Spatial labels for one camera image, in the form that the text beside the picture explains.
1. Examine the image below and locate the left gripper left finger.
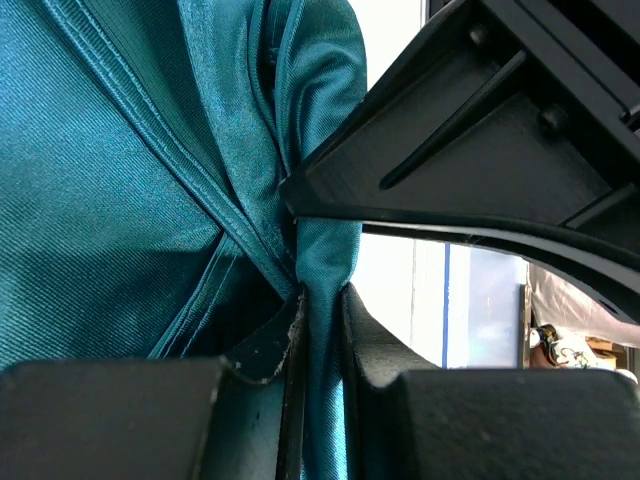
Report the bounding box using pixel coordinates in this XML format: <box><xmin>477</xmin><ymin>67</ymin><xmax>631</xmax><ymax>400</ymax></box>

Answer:
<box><xmin>1</xmin><ymin>292</ymin><xmax>308</xmax><ymax>479</ymax></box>

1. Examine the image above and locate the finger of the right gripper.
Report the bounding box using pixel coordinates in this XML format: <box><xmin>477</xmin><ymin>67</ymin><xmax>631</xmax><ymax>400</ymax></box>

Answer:
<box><xmin>282</xmin><ymin>1</ymin><xmax>639</xmax><ymax>324</ymax></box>

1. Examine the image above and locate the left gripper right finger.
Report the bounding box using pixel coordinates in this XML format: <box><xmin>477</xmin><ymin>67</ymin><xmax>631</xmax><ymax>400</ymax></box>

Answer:
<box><xmin>341</xmin><ymin>286</ymin><xmax>639</xmax><ymax>479</ymax></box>

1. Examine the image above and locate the teal cloth napkin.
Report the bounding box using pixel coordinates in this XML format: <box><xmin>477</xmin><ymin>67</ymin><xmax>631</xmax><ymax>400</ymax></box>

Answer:
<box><xmin>1</xmin><ymin>1</ymin><xmax>367</xmax><ymax>479</ymax></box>

